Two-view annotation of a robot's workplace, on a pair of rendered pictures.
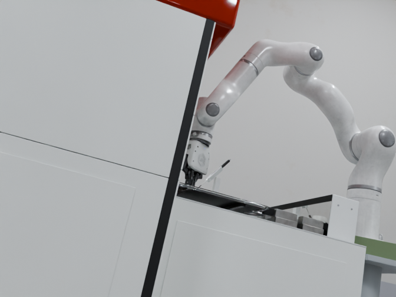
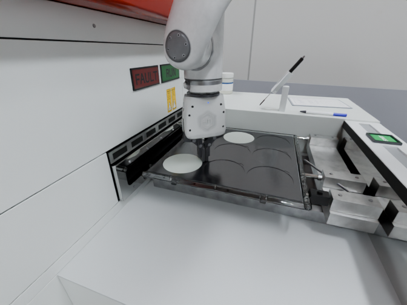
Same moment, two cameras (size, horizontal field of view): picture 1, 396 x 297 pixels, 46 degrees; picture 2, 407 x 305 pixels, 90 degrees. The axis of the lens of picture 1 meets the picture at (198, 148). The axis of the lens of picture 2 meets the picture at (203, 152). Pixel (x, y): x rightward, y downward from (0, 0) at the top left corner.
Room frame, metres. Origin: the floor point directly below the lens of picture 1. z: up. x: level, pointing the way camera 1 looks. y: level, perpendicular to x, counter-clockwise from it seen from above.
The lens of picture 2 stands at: (1.15, -0.25, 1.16)
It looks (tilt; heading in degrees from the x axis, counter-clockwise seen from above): 27 degrees down; 32
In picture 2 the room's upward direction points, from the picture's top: straight up
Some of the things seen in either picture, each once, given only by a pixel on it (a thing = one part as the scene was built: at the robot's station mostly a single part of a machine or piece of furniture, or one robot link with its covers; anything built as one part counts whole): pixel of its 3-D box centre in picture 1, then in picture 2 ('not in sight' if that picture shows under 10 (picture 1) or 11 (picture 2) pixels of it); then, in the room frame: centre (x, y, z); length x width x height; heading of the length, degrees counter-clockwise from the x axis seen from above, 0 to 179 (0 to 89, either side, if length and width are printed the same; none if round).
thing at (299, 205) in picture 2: (216, 194); (216, 188); (1.46, -0.09, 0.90); 0.37 x 0.01 x 0.01; 104
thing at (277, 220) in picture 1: (263, 226); (330, 173); (1.71, -0.30, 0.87); 0.36 x 0.08 x 0.03; 14
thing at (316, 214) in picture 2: not in sight; (244, 198); (1.53, -0.13, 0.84); 0.50 x 0.02 x 0.03; 104
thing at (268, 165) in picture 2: (198, 200); (232, 151); (1.63, -0.04, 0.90); 0.34 x 0.34 x 0.01; 14
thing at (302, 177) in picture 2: (245, 212); (300, 161); (1.68, -0.22, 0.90); 0.38 x 0.01 x 0.01; 14
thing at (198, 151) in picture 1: (195, 155); (203, 112); (1.55, 0.00, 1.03); 0.10 x 0.07 x 0.11; 141
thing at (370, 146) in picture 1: (371, 159); not in sight; (1.62, -0.63, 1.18); 0.19 x 0.12 x 0.24; 10
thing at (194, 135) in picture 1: (199, 138); (202, 85); (1.55, 0.00, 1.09); 0.09 x 0.08 x 0.03; 141
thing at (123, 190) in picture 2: not in sight; (165, 144); (1.57, 0.16, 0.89); 0.44 x 0.02 x 0.10; 14
